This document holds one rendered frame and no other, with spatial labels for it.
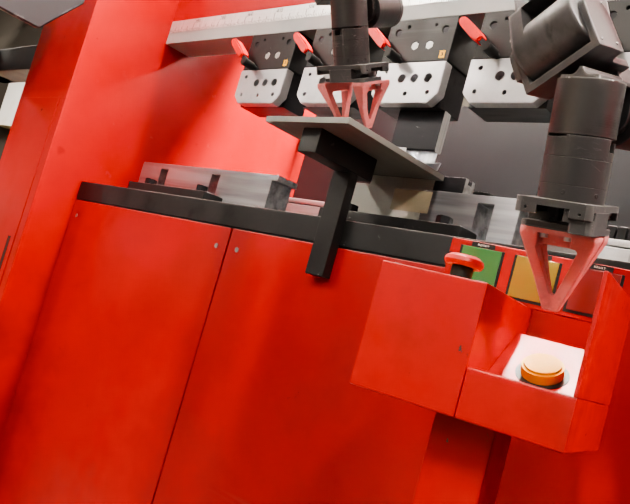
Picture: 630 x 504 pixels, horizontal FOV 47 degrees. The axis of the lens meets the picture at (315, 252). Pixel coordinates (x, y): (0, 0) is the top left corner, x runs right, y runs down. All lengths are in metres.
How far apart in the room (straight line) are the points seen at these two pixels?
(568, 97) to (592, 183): 0.08
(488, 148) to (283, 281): 0.81
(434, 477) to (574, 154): 0.31
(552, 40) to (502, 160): 1.17
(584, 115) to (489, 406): 0.26
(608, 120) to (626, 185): 1.04
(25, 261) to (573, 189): 1.41
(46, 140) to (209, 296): 0.67
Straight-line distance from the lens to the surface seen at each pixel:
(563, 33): 0.69
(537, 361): 0.70
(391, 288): 0.68
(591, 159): 0.66
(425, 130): 1.33
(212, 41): 1.86
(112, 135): 1.91
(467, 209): 1.20
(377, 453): 1.07
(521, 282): 0.80
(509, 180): 1.82
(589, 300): 0.79
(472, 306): 0.65
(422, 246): 1.08
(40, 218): 1.83
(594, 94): 0.66
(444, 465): 0.71
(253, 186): 1.55
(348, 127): 1.08
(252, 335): 1.27
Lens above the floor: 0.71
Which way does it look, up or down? 5 degrees up
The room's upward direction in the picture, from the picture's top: 16 degrees clockwise
